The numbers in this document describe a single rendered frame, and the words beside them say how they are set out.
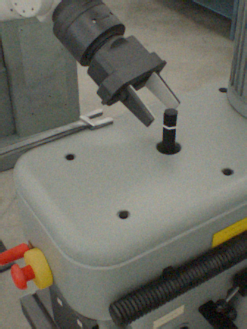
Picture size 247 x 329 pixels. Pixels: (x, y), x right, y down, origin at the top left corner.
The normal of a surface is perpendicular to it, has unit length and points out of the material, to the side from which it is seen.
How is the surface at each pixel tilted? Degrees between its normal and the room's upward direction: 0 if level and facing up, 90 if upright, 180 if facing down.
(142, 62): 30
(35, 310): 0
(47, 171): 0
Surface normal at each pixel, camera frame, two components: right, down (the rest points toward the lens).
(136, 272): 0.54, 0.52
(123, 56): 0.37, -0.47
